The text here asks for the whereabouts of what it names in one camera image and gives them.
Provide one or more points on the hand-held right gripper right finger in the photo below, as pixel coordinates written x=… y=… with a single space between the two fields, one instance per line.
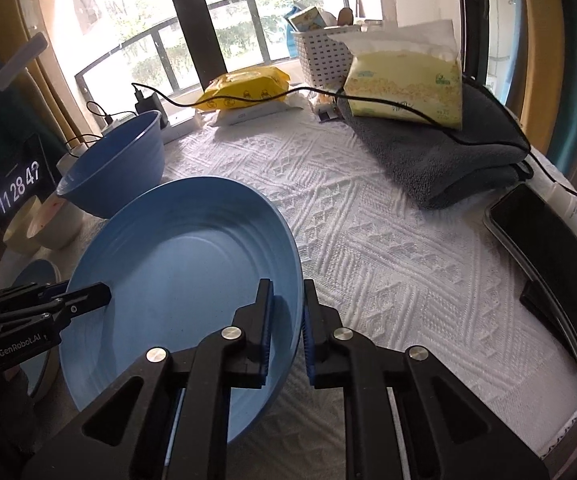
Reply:
x=308 y=340

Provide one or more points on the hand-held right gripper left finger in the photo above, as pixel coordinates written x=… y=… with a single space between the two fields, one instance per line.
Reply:
x=268 y=325

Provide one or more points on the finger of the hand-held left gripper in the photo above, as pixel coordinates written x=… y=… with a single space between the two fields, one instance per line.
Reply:
x=88 y=297
x=18 y=294

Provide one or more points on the cream bowl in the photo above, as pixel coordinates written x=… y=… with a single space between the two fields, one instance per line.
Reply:
x=17 y=232

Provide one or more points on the white pink-dotted bowl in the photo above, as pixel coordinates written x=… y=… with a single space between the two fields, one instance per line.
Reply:
x=56 y=225

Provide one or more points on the large blue plate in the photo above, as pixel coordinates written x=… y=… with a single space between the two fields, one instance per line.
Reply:
x=178 y=260

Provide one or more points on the blue bowl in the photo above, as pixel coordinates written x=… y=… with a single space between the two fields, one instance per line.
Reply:
x=118 y=170

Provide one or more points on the small blue plate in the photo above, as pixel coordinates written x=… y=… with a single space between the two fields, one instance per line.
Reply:
x=33 y=272

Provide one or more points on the black tablet clock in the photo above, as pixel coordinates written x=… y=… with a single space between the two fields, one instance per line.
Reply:
x=18 y=185

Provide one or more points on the white double cup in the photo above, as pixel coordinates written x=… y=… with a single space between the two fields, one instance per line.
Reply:
x=68 y=160

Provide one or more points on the white charger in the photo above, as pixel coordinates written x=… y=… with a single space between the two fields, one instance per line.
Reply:
x=116 y=125

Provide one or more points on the white power strip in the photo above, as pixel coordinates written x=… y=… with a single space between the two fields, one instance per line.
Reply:
x=183 y=127

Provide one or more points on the black charger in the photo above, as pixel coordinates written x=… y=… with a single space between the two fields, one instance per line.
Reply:
x=147 y=103

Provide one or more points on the white wet wipes pack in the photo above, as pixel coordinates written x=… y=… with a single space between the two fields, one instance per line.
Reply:
x=248 y=116

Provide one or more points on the grey folded towel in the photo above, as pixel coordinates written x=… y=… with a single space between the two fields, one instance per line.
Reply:
x=443 y=170

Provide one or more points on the small printed box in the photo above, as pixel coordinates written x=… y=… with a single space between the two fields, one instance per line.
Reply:
x=326 y=110

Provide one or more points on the yellow wet wipes pack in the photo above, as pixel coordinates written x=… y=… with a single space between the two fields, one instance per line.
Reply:
x=243 y=87

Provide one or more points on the black smartphone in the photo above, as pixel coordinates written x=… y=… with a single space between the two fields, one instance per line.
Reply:
x=553 y=255

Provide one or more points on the yellow tissue pack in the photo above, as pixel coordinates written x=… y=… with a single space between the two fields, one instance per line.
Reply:
x=403 y=90

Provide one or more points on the white plastic basket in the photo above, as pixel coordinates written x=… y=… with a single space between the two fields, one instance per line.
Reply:
x=318 y=60

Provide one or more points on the blue bag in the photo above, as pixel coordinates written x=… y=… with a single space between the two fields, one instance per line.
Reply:
x=291 y=35

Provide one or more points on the black balcony railing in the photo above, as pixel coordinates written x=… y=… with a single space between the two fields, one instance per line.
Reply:
x=188 y=17

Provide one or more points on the small yellow box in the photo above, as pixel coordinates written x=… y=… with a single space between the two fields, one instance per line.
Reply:
x=306 y=20

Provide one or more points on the brown round item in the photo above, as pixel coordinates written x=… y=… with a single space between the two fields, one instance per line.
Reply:
x=346 y=16

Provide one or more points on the yellow curtain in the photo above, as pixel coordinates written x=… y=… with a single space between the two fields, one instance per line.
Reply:
x=538 y=60

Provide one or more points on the dark window frame post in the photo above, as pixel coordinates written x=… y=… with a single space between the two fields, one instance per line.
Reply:
x=193 y=15

